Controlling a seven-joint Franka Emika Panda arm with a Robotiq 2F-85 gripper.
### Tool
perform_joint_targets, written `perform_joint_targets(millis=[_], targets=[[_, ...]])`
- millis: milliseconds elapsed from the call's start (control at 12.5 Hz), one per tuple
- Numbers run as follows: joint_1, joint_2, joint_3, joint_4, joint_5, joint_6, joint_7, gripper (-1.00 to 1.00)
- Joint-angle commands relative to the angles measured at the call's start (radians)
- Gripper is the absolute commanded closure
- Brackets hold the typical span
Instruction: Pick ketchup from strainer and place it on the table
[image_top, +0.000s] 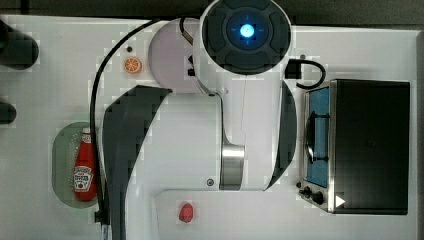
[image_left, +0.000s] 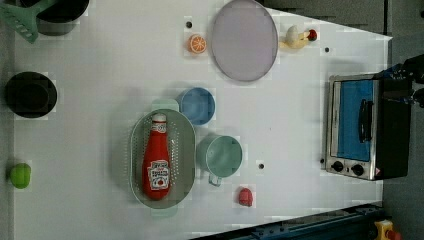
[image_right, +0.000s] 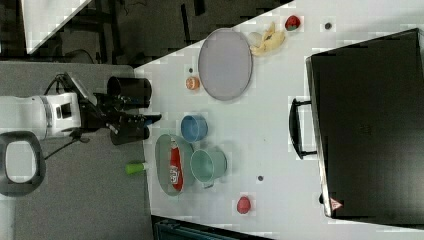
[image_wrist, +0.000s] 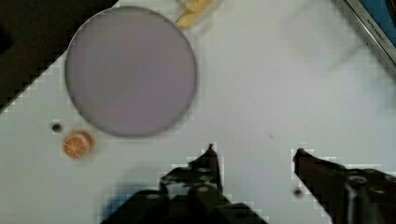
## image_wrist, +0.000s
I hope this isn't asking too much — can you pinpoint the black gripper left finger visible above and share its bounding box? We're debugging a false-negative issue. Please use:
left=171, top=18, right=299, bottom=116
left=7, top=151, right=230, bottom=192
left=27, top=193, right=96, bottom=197
left=101, top=146, right=267, bottom=224

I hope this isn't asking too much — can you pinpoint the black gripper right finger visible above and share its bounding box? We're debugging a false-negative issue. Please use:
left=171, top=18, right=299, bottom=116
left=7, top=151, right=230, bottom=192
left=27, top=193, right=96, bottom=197
left=293, top=148, right=396, bottom=224

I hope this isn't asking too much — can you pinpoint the orange slice toy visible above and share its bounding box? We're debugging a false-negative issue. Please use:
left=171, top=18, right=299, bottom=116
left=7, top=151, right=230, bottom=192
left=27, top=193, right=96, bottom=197
left=63, top=132, right=93, bottom=160

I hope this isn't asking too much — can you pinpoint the round grey plate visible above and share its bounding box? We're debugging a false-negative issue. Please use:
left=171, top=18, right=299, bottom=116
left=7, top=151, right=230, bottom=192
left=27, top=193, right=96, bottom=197
left=64, top=7, right=198, bottom=137

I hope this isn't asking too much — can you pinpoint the silver toaster oven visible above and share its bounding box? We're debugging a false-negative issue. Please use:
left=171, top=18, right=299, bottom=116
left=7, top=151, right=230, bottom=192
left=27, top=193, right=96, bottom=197
left=338, top=0, right=396, bottom=68

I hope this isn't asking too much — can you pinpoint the peeled banana toy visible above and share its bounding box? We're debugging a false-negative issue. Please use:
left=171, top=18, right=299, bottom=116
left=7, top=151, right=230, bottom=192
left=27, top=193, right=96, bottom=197
left=176, top=0, right=214, bottom=29

